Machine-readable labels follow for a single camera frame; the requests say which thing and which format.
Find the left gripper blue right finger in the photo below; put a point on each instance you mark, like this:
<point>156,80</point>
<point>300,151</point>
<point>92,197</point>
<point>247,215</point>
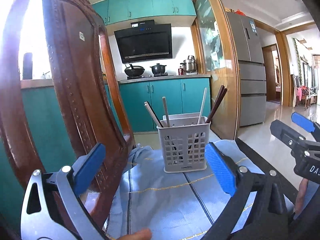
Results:
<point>225,169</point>

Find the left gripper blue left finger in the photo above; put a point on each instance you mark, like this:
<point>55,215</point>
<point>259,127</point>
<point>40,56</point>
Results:
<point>86,167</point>

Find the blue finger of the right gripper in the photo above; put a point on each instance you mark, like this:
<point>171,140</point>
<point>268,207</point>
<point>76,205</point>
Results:
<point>303,122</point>
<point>291,138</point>

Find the cream chopstick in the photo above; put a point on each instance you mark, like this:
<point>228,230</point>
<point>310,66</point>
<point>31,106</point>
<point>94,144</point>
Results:
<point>202,105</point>
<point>166,111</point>

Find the white chopstick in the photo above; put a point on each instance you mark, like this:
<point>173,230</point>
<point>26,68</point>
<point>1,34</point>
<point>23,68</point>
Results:
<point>152,114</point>

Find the teal lower kitchen cabinets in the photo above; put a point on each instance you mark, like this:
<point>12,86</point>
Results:
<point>162,102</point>

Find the teal kitchen cabinets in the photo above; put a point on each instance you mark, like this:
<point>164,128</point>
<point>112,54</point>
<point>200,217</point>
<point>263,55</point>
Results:
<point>162,102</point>
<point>114,11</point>

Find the teal upper kitchen cabinets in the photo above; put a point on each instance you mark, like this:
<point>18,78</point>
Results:
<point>114,11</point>

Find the person's right hand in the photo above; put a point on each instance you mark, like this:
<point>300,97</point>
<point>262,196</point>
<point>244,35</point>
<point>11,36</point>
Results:
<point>300,196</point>

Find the person's left hand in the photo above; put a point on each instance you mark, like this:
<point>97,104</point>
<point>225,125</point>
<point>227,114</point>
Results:
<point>144,234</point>

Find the white plastic utensil basket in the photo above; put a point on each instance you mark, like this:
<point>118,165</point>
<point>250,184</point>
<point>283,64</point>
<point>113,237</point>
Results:
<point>183,138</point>

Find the light blue checked cloth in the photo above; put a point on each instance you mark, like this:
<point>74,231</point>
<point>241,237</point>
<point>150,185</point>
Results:
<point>171,205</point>

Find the brown wooden chair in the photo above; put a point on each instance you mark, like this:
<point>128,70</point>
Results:
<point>77,51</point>

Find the grey refrigerator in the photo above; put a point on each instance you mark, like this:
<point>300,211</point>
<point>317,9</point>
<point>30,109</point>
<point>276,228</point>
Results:
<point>252,69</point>

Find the black wok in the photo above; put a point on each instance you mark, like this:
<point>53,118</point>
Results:
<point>133,71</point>

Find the stainless steel steamer pot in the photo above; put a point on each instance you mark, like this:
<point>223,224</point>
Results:
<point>189,65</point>

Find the wooden glass sliding door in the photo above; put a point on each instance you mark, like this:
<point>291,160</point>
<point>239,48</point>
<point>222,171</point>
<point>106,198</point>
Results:
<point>216,55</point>

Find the black cooking pot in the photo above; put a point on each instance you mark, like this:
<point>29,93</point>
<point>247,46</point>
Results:
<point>158,69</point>

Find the black thermos bottle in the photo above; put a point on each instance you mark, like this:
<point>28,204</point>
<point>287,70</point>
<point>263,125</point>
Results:
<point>28,66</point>

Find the black range hood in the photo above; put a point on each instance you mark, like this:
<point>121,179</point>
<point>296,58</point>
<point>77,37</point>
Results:
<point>145,42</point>

